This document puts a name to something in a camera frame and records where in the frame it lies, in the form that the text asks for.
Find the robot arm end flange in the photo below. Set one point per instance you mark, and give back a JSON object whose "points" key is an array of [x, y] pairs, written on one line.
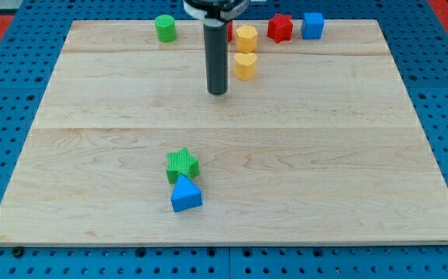
{"points": [[223, 10]]}

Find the green star block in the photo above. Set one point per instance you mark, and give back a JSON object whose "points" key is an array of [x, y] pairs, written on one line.
{"points": [[181, 162]]}

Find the blue triangle block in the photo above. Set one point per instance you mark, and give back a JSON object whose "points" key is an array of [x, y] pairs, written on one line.
{"points": [[185, 195]]}

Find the red star block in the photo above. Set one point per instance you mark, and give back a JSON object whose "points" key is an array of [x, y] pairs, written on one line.
{"points": [[280, 28]]}

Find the yellow heart block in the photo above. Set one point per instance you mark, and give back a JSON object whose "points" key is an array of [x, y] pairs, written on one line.
{"points": [[245, 65]]}

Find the wooden board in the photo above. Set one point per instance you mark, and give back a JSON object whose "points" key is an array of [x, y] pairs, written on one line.
{"points": [[322, 147]]}

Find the yellow hexagon block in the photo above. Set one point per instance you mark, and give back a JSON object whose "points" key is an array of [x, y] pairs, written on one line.
{"points": [[246, 39]]}

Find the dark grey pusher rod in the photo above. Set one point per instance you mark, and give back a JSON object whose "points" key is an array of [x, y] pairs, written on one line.
{"points": [[216, 59]]}

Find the red block behind rod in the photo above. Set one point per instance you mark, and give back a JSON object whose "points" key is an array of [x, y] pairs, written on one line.
{"points": [[229, 31]]}

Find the green cylinder block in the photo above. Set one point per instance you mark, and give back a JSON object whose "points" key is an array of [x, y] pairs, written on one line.
{"points": [[165, 28]]}

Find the blue cube block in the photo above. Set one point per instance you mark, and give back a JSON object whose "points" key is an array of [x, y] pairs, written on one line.
{"points": [[312, 25]]}

